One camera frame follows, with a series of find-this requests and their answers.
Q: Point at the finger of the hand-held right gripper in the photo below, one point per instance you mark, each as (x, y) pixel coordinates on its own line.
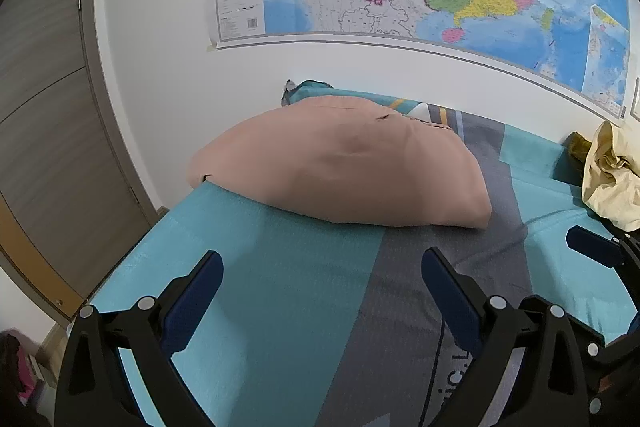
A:
(565, 314)
(595, 247)

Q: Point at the dark cloth pile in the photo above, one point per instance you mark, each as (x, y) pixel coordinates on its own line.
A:
(12, 357)

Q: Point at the cream yellow cloth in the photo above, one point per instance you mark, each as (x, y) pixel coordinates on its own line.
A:
(615, 187)

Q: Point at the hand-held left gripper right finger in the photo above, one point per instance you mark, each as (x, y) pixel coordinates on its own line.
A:
(450, 302)

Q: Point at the pink jacket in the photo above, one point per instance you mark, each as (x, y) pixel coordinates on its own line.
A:
(350, 167)

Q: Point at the teal grey patterned bed sheet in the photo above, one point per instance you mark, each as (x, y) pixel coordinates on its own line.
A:
(300, 307)

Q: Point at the white wall socket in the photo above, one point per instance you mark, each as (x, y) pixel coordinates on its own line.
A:
(636, 99)

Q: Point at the olive yellow cloth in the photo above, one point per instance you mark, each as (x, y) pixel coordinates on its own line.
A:
(577, 147)

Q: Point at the wooden door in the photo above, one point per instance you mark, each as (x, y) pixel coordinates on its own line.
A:
(50, 107)

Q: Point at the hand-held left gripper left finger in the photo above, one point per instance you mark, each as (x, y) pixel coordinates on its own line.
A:
(197, 302)

